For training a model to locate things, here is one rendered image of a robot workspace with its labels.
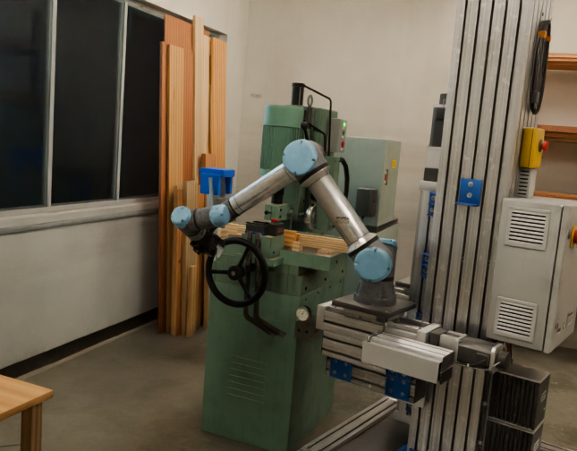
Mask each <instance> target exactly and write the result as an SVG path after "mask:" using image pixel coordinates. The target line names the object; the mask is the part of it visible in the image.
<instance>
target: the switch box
mask: <svg viewBox="0 0 577 451"><path fill-rule="evenodd" d="M344 123H345V126H344ZM346 126H347V120H345V119H341V118H331V136H330V152H338V153H344V147H343V148H342V145H341V144H342V142H343V141H344V146H345V136H346ZM343 127H344V129H343ZM343 131H344V135H343ZM342 136H344V137H343V138H342ZM341 149H343V150H341Z"/></svg>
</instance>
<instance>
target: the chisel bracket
mask: <svg viewBox="0 0 577 451"><path fill-rule="evenodd" d="M291 206H292V205H291V204H288V203H283V204H275V203H269V204H266V205H265V210H268V211H271V212H272V214H267V215H264V219H266V220H271V219H277V220H278V221H281V220H286V219H290V213H288V210H289V209H291Z"/></svg>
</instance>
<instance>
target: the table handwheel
mask: <svg viewBox="0 0 577 451"><path fill-rule="evenodd" d="M224 241H225V246H226V245H229V244H240V245H243V246H245V247H246V249H245V251H244V253H243V255H242V257H241V259H240V261H239V263H238V265H234V266H231V267H230V268H229V269H228V270H218V269H212V264H213V260H214V257H209V256H208V257H207V260H206V266H205V274H206V279H207V283H208V287H209V289H210V290H211V292H212V293H213V295H214V296H215V297H216V298H217V299H218V300H219V301H220V302H222V303H224V304H226V305H228V306H231V307H234V308H243V307H247V306H250V305H252V304H253V303H255V302H256V301H258V300H259V299H260V297H261V296H262V295H263V293H264V292H265V291H266V288H267V282H268V267H267V262H266V259H265V257H264V255H263V254H262V252H261V251H260V249H259V248H258V247H257V246H256V245H255V244H254V243H252V242H250V241H248V240H246V239H243V238H240V237H229V238H226V239H224ZM249 250H251V251H252V252H253V253H254V254H255V256H256V257H257V259H258V261H259V264H260V267H261V282H260V286H259V289H258V291H257V292H256V293H255V294H254V295H253V296H251V295H250V293H249V291H248V289H247V287H246V285H245V284H244V282H243V280H242V278H243V277H244V275H245V274H246V272H247V270H246V267H245V265H244V266H243V265H242V264H243V262H244V260H245V258H246V256H247V254H248V252H249ZM252 271H255V264H253V263H251V264H250V272H252ZM212 274H227V275H228V276H229V278H230V279H232V280H234V281H235V280H238V281H239V283H240V285H241V287H242V289H243V291H244V292H245V294H246V296H247V298H248V299H247V300H244V301H234V300H231V299H229V298H227V297H225V296H224V295H223V294H221V292H220V291H219V290H218V289H217V287H216V285H215V282H214V280H213V277H212Z"/></svg>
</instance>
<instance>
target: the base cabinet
mask: <svg viewBox="0 0 577 451"><path fill-rule="evenodd" d="M214 282H215V285H216V287H217V289H218V290H219V291H220V292H221V294H223V295H224V296H225V297H227V298H229V299H231V300H234V301H243V297H244V291H243V289H242V287H241V286H240V285H232V284H227V283H222V282H217V281H214ZM343 293H344V276H342V277H339V278H337V279H336V280H334V281H332V282H330V283H328V284H326V285H323V286H321V287H320V288H318V289H316V290H314V291H312V292H310V293H308V294H305V295H303V296H302V297H298V296H293V295H288V294H280V293H274V292H269V291H265V292H264V293H263V295H262V296H261V297H260V299H259V316H260V317H261V318H262V319H263V320H265V321H266V322H267V323H269V324H270V325H271V324H272V325H273V326H275V327H276V328H278V329H280V330H282V331H284V332H285V333H286V335H285V337H284V338H282V337H280V336H279V335H276V338H275V339H274V338H273V337H271V336H270V335H268V334H267V333H265V332H264V331H262V330H261V329H259V328H257V327H256V326H255V325H253V324H252V323H250V322H249V321H248V320H246V319H245V318H244V316H243V308H234V307H231V306H228V305H226V304H224V303H222V302H220V301H219V300H218V299H217V298H216V297H215V296H214V295H213V293H212V292H211V290H210V296H209V310H208V336H207V350H206V363H205V378H204V391H203V405H202V418H201V430H204V431H207V432H210V433H213V434H217V435H219V436H222V437H226V438H230V439H234V440H237V441H240V442H243V443H246V444H249V445H253V446H255V447H261V448H264V449H266V450H270V451H292V450H293V449H294V448H295V447H296V446H297V445H298V444H299V443H300V442H301V441H302V440H303V439H304V438H305V437H306V436H307V435H308V434H309V433H310V432H311V430H312V429H313V428H314V427H315V426H316V425H317V424H318V423H319V422H320V421H321V420H322V419H323V418H324V417H325V416H326V415H327V414H328V413H329V412H330V411H331V410H332V407H333V397H334V388H335V378H334V377H331V376H328V375H327V374H326V367H327V356H326V355H324V354H321V347H322V337H323V331H324V330H322V336H320V337H318V338H317V339H315V340H314V341H312V342H308V341H303V340H300V339H295V338H294V330H295V320H297V318H296V315H295V312H296V310H297V308H299V307H301V306H302V305H306V306H308V307H310V309H311V315H314V316H317V312H318V305H319V304H321V303H324V302H330V301H332V300H334V299H336V298H340V297H343Z"/></svg>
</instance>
